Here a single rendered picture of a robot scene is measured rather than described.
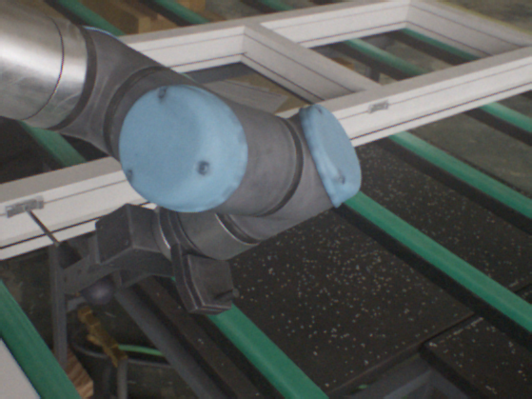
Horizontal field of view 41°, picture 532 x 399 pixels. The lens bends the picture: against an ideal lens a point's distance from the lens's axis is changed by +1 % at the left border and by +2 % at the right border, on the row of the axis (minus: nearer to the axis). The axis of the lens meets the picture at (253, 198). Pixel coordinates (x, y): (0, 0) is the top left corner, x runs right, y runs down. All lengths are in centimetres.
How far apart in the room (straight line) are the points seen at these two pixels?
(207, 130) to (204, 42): 106
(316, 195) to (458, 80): 93
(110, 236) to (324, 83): 81
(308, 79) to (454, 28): 56
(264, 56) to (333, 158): 98
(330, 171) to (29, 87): 24
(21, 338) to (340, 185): 42
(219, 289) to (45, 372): 22
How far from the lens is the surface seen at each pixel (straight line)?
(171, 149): 51
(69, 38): 58
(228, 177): 51
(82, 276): 79
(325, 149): 59
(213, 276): 69
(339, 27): 181
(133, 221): 69
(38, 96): 56
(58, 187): 97
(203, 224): 65
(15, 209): 94
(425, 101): 144
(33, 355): 83
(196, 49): 154
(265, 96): 198
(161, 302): 130
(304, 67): 147
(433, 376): 133
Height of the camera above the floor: 144
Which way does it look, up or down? 32 degrees down
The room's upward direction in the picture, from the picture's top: 7 degrees clockwise
